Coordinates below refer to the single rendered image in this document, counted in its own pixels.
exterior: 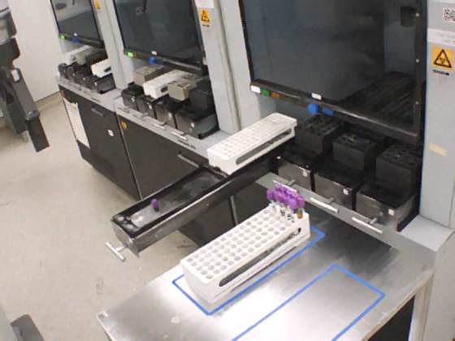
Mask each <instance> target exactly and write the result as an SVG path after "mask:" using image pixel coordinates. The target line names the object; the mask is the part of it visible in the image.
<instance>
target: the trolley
mask: <svg viewBox="0 0 455 341"><path fill-rule="evenodd" d="M304 211H305V213H307V214H308V216H309V225H310V237H309V238H307V239H306V240H304V241H303V242H301V243H300V244H298V245H297V246H294V247H293V248H291V249H290V250H288V251H287V252H286V253H285V254H283V255H282V256H281V257H279V258H277V259H276V260H274V261H273V262H271V263H269V264H268V265H266V266H265V267H264V268H263V269H261V270H260V271H258V272H257V273H256V274H254V275H253V276H252V277H250V278H247V279H246V280H245V281H244V282H242V283H240V284H239V285H238V286H236V287H235V288H233V289H231V291H230V292H229V293H228V294H226V295H225V296H223V297H221V298H220V299H218V300H217V301H215V303H213V304H212V303H209V302H208V301H207V300H205V299H204V298H203V297H202V296H201V295H199V294H198V293H197V292H196V291H195V290H193V288H192V287H191V286H190V285H189V284H187V282H186V279H185V276H184V271H183V268H182V265H181V263H180V264H179V265H178V266H176V267H174V268H173V269H171V270H168V271H167V272H166V273H165V274H163V275H161V276H158V277H157V278H156V279H154V280H153V281H151V282H148V283H147V284H146V285H144V286H143V287H139V289H137V290H136V291H133V292H131V294H129V295H128V296H125V297H124V298H123V299H121V300H118V301H117V302H115V303H114V304H112V305H110V306H109V307H107V308H105V309H103V310H102V311H100V312H98V313H97V314H94V316H95V318H96V320H97V321H98V323H99V324H100V326H101V327H102V329H103V330H104V333H105V334H106V337H107V338H108V340H109V341H367V340H368V339H369V338H370V337H371V336H372V335H373V334H374V333H376V332H377V330H378V329H379V328H380V327H381V326H382V325H384V324H385V323H386V322H387V321H388V320H389V319H390V318H391V317H392V316H393V315H394V314H395V313H397V312H398V311H399V310H400V309H401V307H402V306H404V305H405V304H406V303H407V302H408V300H410V299H411V298H412V297H413V296H414V295H415V298H414V309H413V316H412V324H411V326H410V333H409V341H422V336H423V330H424V323H425V318H426V315H427V304H428V299H429V296H430V290H431V277H432V276H433V275H434V273H435V269H432V268H431V267H430V266H429V265H425V264H424V263H422V262H420V261H418V260H417V259H415V258H412V257H411V256H409V255H407V254H405V253H403V252H402V251H400V250H397V249H395V248H394V247H393V246H391V245H388V244H386V243H384V242H383V241H382V240H378V239H376V238H375V237H374V236H372V235H369V234H367V233H365V232H364V231H362V230H360V229H358V228H356V227H354V226H352V225H350V224H349V223H347V222H345V221H343V220H341V219H339V218H337V217H335V216H333V215H332V214H330V213H328V212H327V211H325V210H323V209H320V208H318V207H316V206H314V205H312V204H311V203H309V202H308V201H305V205H304Z"/></svg>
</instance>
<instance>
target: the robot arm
mask: <svg viewBox="0 0 455 341"><path fill-rule="evenodd" d="M7 2H8V0H0V93H1V99H2V100H3V101H4V102H5V104H6V108H7V110H8V114H9V115H10V117H11V121H12V122H13V127H14V129H15V130H16V134H17V135H19V134H21V133H23V132H26V131H28V134H29V135H30V139H31V141H32V143H33V148H34V149H35V151H36V152H39V151H42V150H44V149H46V148H48V147H50V144H49V142H48V140H47V137H46V134H45V132H44V128H43V126H42V124H41V120H40V118H39V117H40V116H41V112H40V111H38V108H37V106H36V104H35V101H34V100H33V97H32V95H31V93H30V91H29V90H28V87H27V85H26V83H25V82H24V81H25V80H24V78H23V74H22V73H21V70H20V68H18V69H17V68H15V65H13V61H14V60H15V59H17V58H18V57H19V56H20V55H21V53H20V50H19V46H18V45H17V43H18V42H17V41H16V39H15V37H14V36H16V34H17V30H16V27H15V23H14V20H13V19H12V14H11V9H10V8H9V5H8V3H7ZM31 112H33V113H31ZM29 113H31V114H29ZM0 341H24V338H23V335H22V331H21V329H20V328H19V327H18V326H14V327H13V328H12V327H11V324H10V322H9V321H8V320H7V317H6V314H5V312H4V310H3V307H2V306H1V304H0Z"/></svg>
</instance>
